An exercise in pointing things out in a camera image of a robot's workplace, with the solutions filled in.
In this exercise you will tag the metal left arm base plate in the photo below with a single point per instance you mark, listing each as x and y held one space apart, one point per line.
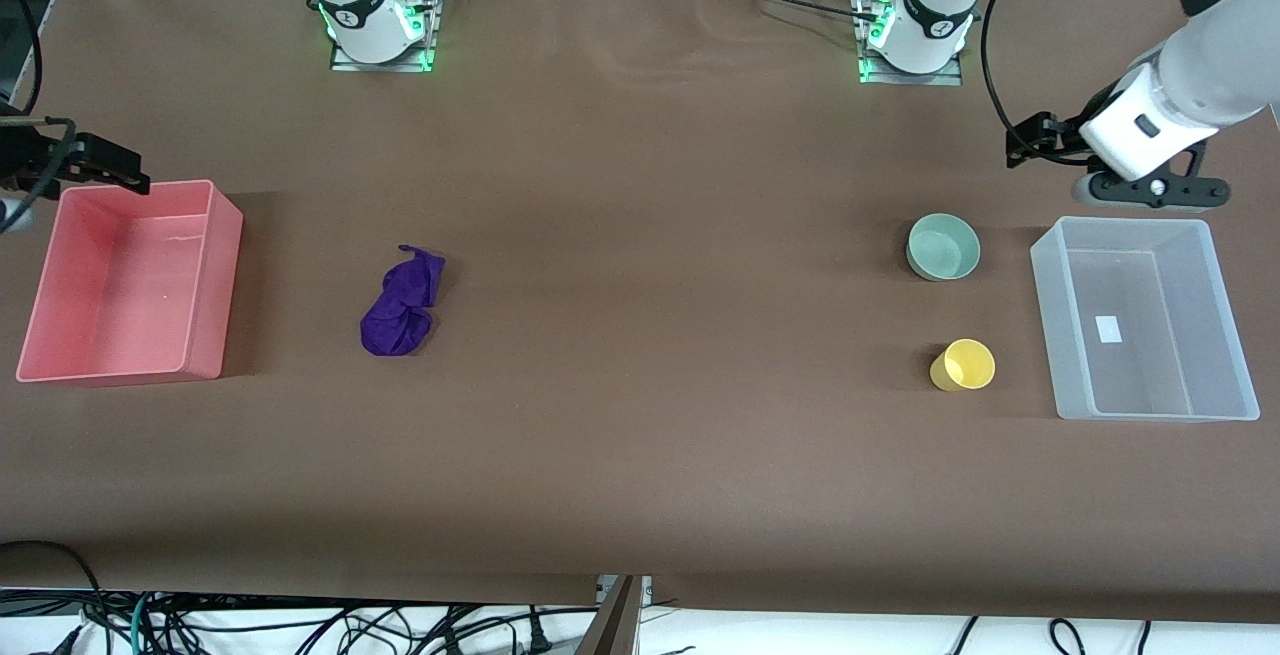
950 75

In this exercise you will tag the brown table cover sheet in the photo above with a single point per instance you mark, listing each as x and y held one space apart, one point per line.
640 415

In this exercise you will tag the grey table support post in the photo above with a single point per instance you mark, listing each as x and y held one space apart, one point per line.
612 625

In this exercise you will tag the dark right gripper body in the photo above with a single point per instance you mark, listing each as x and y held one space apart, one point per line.
20 162

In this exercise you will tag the purple cloth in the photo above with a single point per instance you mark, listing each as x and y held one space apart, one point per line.
400 310

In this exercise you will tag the pink plastic bin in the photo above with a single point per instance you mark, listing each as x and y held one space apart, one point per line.
120 285

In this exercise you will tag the small white label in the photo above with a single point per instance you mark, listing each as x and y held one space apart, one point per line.
1108 329

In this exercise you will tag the translucent white plastic bin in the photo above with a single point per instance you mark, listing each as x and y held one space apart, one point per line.
1145 325

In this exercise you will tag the pale green bowl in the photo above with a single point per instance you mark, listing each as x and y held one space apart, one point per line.
945 247

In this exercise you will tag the yellow cup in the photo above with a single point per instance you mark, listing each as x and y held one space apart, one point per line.
965 365

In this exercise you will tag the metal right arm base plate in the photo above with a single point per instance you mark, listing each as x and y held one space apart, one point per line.
395 65

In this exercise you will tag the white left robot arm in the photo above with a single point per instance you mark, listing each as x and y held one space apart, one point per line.
925 25

